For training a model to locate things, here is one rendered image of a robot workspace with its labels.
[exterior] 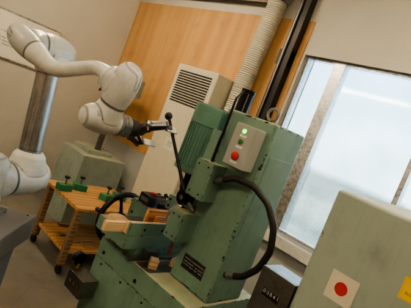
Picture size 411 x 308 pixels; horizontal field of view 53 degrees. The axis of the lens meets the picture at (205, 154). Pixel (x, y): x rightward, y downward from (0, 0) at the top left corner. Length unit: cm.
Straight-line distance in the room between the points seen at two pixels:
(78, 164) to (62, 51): 212
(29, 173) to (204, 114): 86
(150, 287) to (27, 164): 82
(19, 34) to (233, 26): 229
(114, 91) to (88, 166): 254
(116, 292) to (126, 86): 85
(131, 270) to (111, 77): 77
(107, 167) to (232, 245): 270
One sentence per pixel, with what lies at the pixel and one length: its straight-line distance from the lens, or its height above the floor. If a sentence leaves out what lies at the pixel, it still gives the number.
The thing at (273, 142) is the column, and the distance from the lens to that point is 151.
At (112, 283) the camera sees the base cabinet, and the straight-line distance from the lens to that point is 185.
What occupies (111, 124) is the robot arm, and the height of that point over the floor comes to 130.
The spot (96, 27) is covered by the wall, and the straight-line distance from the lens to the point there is 485.
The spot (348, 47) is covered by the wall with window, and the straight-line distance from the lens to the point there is 311.
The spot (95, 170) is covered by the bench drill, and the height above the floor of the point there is 59.
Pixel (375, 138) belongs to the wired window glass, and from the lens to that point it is 290.
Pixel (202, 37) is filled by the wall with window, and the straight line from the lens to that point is 404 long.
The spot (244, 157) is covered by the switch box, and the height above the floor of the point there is 137.
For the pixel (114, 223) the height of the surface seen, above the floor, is 93.
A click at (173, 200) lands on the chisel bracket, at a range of 185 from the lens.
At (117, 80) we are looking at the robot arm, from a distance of 150.
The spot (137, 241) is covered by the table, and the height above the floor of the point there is 88.
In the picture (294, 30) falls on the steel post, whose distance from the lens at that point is 330.
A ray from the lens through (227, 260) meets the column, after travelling 159.
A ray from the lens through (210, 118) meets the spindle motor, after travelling 174.
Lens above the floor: 146
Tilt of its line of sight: 5 degrees down
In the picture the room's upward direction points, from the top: 21 degrees clockwise
